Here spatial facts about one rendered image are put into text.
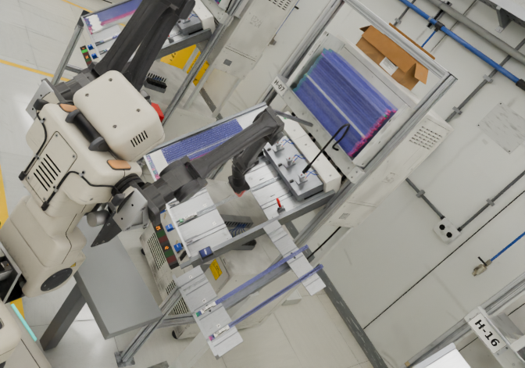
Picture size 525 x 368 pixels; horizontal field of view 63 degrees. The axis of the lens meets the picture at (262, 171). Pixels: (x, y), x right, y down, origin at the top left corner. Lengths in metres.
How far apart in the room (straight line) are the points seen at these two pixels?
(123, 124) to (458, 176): 2.59
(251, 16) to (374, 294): 2.24
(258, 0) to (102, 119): 1.98
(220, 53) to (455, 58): 1.71
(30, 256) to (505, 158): 2.78
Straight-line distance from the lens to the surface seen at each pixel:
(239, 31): 3.02
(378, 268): 3.52
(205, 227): 1.93
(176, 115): 3.21
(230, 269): 2.14
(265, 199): 1.97
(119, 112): 1.16
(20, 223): 1.48
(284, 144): 2.09
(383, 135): 1.84
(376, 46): 2.41
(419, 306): 3.40
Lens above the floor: 1.88
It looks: 24 degrees down
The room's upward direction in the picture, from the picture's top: 38 degrees clockwise
